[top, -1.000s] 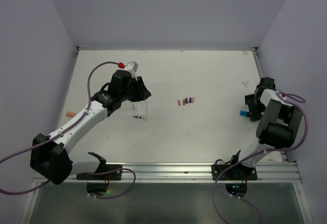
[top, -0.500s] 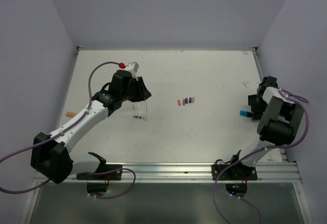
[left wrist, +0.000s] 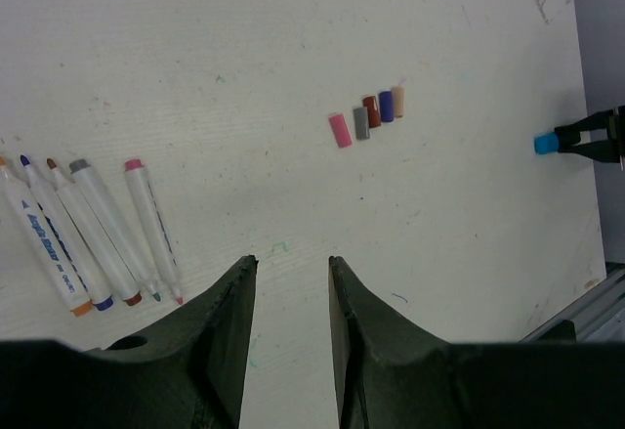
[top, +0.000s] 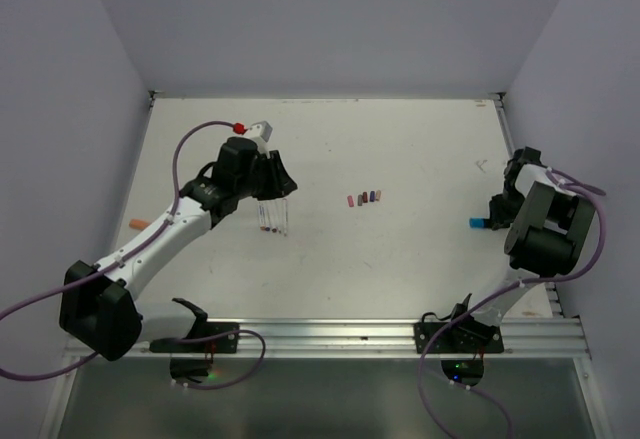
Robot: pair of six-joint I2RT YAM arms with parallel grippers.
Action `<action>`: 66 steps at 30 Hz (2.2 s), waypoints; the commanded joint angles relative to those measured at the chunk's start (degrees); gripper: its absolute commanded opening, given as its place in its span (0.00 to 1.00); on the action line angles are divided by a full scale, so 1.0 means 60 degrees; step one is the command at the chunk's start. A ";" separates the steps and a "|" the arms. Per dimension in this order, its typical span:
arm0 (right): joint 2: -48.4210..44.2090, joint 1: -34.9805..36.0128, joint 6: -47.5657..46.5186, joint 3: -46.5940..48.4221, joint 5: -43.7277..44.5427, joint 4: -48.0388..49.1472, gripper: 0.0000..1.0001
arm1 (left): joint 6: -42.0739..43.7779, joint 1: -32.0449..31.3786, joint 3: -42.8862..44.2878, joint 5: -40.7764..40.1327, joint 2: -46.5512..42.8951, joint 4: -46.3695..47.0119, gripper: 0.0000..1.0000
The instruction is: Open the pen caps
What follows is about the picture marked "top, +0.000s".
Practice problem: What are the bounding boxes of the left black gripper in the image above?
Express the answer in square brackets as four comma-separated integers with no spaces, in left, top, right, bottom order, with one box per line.
[235,149,297,201]

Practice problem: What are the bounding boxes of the blue capped white pen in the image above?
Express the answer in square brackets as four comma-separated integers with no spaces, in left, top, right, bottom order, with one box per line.
[270,200,281,234]

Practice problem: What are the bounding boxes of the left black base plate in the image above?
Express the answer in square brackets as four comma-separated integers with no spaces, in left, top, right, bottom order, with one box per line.
[149,322,240,354]

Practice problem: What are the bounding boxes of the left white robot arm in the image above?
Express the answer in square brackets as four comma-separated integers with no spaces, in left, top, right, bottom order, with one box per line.
[59,137,298,361]

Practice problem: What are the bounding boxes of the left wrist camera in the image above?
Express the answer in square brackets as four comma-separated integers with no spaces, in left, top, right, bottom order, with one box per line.
[244,121,273,155]

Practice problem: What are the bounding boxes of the aluminium frame rail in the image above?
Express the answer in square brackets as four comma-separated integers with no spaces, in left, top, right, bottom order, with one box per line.
[64,316,594,360]

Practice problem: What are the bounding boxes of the pink capped marker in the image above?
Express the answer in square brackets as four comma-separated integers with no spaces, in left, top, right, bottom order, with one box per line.
[282,198,289,237]

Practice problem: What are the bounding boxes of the orange highlighter marker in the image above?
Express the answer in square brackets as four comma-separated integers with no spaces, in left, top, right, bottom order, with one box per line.
[129,219,149,231]

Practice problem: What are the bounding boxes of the red capped white pen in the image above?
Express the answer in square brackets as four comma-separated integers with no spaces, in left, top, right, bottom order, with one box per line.
[264,202,275,232]

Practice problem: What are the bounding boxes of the blue black highlighter marker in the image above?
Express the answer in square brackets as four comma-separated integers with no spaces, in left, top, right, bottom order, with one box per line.
[469,218,491,229]

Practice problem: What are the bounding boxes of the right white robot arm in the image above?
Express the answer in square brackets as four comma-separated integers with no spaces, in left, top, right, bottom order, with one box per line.
[445,147,604,352]

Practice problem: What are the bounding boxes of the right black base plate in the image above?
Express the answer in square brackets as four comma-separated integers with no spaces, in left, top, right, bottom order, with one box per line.
[413,316,505,355]

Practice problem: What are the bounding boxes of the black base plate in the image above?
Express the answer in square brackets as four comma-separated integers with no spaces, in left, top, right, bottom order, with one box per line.
[413,316,505,355]
[149,322,240,354]

